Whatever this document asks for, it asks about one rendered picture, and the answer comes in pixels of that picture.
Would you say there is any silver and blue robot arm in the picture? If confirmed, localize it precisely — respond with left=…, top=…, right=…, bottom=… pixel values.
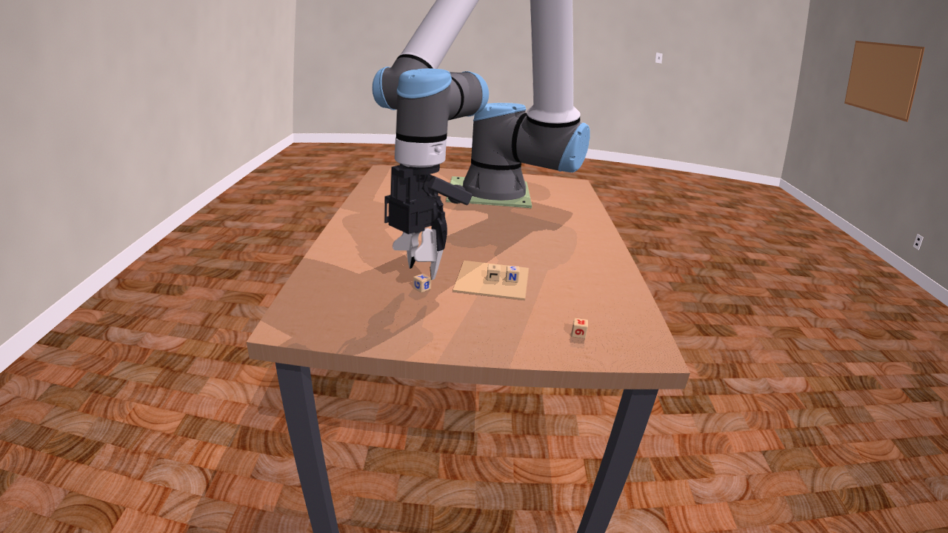
left=373, top=0, right=590, bottom=205

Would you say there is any tan flat mat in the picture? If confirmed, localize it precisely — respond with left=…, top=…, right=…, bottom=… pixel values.
left=453, top=261, right=529, bottom=300

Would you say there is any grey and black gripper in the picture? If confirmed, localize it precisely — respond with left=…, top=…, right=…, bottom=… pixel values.
left=384, top=164, right=447, bottom=280

